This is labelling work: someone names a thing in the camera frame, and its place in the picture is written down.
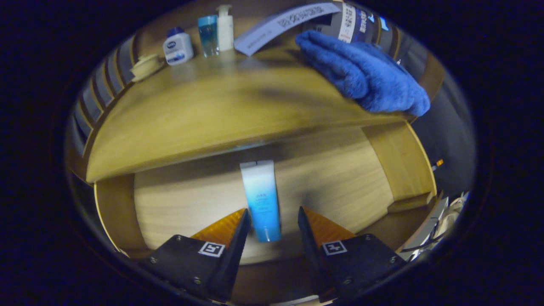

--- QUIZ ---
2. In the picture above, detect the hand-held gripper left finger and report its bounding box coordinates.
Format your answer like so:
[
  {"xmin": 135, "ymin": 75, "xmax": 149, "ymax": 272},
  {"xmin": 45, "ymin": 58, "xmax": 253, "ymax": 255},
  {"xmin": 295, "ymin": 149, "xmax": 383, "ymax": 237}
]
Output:
[{"xmin": 138, "ymin": 208, "xmax": 252, "ymax": 303}]

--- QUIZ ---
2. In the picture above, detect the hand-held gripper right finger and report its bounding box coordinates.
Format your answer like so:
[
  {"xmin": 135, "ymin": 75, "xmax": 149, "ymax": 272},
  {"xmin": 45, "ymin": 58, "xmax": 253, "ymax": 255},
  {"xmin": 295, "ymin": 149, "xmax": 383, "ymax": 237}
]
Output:
[{"xmin": 297, "ymin": 207, "xmax": 406, "ymax": 303}]

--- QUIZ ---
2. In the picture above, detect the blue and white tube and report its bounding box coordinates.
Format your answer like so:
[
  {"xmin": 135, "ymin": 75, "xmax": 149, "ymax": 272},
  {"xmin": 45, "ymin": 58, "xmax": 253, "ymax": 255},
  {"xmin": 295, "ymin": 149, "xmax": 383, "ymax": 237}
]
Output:
[{"xmin": 240, "ymin": 160, "xmax": 282, "ymax": 243}]

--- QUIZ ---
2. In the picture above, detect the wooden drawer with black knob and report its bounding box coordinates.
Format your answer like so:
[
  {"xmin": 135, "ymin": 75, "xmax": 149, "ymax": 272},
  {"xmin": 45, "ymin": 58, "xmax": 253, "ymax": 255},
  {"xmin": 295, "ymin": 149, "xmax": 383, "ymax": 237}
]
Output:
[{"xmin": 93, "ymin": 121, "xmax": 445, "ymax": 303}]

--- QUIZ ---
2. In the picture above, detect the wooden countertop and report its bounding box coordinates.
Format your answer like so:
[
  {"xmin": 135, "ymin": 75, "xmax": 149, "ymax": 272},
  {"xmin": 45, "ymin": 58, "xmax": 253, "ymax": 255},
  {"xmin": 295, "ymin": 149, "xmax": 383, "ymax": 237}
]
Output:
[{"xmin": 85, "ymin": 42, "xmax": 425, "ymax": 183}]

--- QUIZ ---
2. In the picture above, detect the wooden cabinet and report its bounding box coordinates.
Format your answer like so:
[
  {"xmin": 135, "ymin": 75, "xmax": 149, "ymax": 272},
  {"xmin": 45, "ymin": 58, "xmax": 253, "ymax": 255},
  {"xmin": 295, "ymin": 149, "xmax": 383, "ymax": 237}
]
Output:
[{"xmin": 66, "ymin": 0, "xmax": 447, "ymax": 187}]

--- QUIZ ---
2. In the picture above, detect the black backdrop cloth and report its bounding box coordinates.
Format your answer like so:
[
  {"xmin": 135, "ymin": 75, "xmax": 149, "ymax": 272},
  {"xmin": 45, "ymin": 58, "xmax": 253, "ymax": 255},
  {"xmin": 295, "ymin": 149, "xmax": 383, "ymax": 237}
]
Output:
[{"xmin": 68, "ymin": 36, "xmax": 476, "ymax": 200}]

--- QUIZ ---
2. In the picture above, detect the folded blue towel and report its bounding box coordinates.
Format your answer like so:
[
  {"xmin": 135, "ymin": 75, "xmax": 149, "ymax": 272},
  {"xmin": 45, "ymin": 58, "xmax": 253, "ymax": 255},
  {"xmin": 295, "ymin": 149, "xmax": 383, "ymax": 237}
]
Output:
[{"xmin": 295, "ymin": 30, "xmax": 431, "ymax": 117}]

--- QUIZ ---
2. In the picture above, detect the beige lidded ceramic cup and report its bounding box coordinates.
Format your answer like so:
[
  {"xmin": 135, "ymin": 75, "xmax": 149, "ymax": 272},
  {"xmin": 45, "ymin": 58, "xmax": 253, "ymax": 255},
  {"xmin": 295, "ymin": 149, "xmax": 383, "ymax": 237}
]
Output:
[{"xmin": 130, "ymin": 53, "xmax": 165, "ymax": 82}]

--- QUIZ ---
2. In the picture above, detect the white lotion bottle blue cap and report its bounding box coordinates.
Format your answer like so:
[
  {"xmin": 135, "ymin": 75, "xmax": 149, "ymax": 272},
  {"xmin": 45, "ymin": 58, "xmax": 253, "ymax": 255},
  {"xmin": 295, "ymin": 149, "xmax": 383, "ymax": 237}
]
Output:
[{"xmin": 163, "ymin": 27, "xmax": 194, "ymax": 65}]

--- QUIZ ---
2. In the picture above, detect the clear blue bottle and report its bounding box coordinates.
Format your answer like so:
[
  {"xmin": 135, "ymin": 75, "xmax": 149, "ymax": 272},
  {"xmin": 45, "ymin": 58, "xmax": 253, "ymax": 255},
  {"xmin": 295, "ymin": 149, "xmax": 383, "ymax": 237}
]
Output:
[{"xmin": 198, "ymin": 15, "xmax": 220, "ymax": 57}]

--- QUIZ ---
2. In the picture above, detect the white pump bottle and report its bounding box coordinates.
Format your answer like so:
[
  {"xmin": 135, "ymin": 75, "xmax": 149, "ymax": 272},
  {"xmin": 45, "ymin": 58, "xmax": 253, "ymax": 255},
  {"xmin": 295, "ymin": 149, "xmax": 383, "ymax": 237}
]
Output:
[{"xmin": 216, "ymin": 4, "xmax": 234, "ymax": 51}]

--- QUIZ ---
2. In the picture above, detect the lavender book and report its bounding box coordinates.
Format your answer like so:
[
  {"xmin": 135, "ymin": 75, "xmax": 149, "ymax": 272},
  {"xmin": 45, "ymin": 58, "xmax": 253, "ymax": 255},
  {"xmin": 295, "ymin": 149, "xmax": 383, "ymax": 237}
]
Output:
[{"xmin": 234, "ymin": 2, "xmax": 342, "ymax": 57}]

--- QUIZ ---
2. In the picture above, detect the white spine book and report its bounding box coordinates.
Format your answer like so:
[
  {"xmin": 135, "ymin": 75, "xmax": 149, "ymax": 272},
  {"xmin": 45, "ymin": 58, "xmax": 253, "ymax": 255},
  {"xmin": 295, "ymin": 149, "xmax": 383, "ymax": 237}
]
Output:
[{"xmin": 317, "ymin": 2, "xmax": 357, "ymax": 43}]

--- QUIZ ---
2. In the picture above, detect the dark blue book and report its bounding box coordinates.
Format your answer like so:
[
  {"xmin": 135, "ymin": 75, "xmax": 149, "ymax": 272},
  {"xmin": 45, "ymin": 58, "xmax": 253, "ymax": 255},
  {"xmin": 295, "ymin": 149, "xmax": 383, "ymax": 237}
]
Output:
[{"xmin": 355, "ymin": 6, "xmax": 389, "ymax": 45}]

